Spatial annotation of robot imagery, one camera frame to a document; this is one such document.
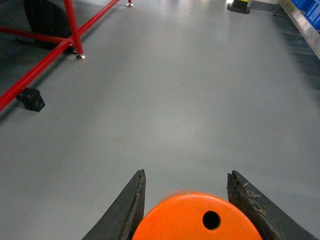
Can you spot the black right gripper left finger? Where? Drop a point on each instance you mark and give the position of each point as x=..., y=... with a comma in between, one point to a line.
x=124, y=215

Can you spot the orange cylindrical cap 4680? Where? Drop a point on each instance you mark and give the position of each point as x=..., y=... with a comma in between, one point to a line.
x=190, y=215

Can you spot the yellow black traffic cone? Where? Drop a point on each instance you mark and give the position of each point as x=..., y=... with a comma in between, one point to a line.
x=239, y=6

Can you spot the black bracket under frame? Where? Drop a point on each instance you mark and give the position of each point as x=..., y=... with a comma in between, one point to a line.
x=31, y=99

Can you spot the stainless steel roller shelf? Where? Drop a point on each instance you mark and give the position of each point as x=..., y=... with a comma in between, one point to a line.
x=309, y=33

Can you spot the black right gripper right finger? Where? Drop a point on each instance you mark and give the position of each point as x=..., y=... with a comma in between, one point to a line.
x=271, y=222

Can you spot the red metal table frame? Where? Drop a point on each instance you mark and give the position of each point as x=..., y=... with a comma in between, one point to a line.
x=53, y=29

